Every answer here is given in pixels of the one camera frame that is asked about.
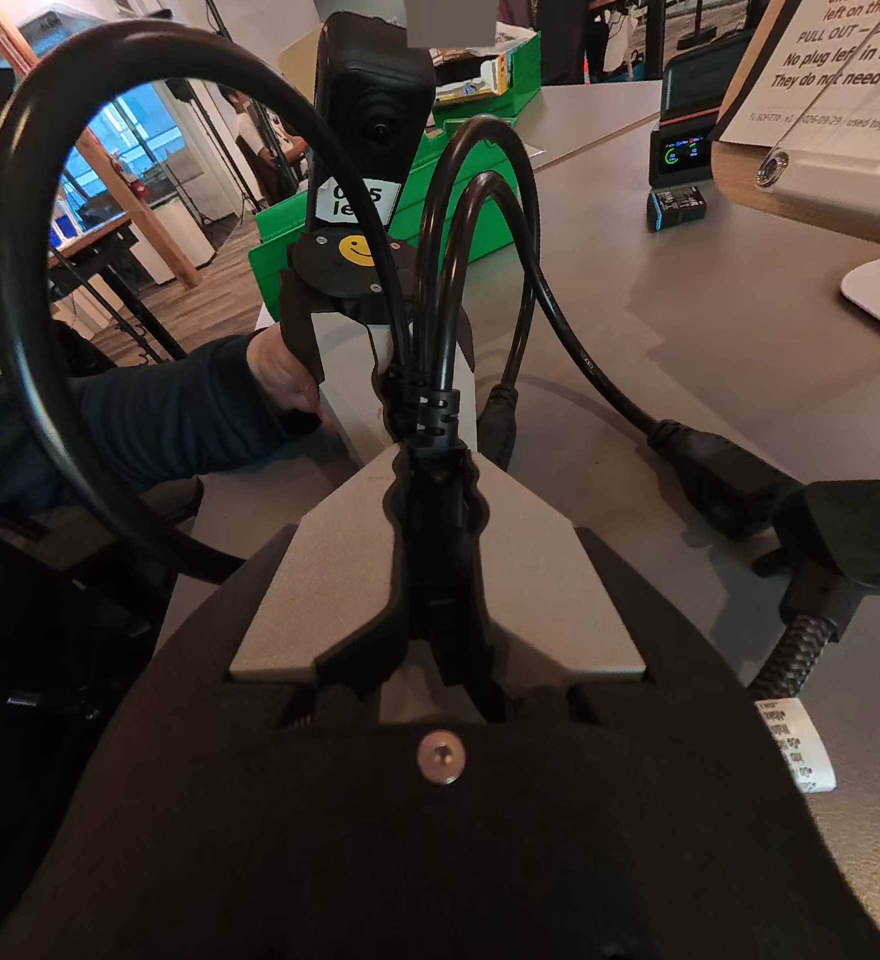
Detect small black battery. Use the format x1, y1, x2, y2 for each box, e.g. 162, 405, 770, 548
646, 186, 708, 232

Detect clipboard with white printed sheet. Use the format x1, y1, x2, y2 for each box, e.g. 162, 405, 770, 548
710, 0, 880, 252

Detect person's left hand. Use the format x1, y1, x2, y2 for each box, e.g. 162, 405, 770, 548
248, 322, 337, 436

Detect white cabinet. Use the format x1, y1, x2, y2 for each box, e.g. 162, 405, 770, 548
131, 196, 217, 288

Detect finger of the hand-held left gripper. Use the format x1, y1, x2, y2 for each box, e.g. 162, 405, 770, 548
446, 333, 480, 455
312, 307, 401, 468

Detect colourful small carton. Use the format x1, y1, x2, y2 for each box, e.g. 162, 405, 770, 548
477, 48, 519, 99

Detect dark background table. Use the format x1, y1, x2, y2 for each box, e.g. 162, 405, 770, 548
50, 217, 186, 365

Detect green plastic box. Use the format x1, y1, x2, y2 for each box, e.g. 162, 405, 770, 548
248, 30, 542, 324

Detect person's left forearm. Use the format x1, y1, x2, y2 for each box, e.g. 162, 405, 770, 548
0, 333, 321, 519

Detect black power station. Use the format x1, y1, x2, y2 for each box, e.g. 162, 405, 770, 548
648, 30, 756, 189

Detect black cable with socket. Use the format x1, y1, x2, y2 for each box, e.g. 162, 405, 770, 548
413, 116, 804, 537
432, 171, 537, 472

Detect wooden post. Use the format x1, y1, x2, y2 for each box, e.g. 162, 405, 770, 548
0, 0, 204, 292

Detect black adapter with braided cable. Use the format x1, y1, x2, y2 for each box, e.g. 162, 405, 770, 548
746, 478, 880, 796

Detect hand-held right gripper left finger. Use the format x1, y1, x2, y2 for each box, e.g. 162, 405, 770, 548
230, 442, 411, 699

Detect black cable splitter block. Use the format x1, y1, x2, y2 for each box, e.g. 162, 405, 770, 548
402, 367, 486, 661

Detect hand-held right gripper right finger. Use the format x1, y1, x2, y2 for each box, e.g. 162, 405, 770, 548
470, 448, 647, 715

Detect black office chair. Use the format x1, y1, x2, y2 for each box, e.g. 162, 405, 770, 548
0, 480, 204, 594

